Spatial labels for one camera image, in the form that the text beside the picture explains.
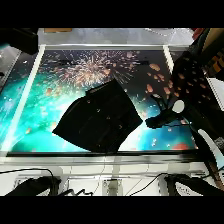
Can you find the black garment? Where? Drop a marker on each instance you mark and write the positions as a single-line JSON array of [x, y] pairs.
[[100, 120]]

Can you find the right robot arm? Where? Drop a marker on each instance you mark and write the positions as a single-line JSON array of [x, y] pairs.
[[208, 133]]

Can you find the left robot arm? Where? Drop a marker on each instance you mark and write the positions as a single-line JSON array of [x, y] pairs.
[[33, 187]]

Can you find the silver frame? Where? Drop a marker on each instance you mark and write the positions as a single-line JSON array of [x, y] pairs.
[[113, 170]]

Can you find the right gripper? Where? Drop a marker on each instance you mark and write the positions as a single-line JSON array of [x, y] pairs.
[[159, 121]]

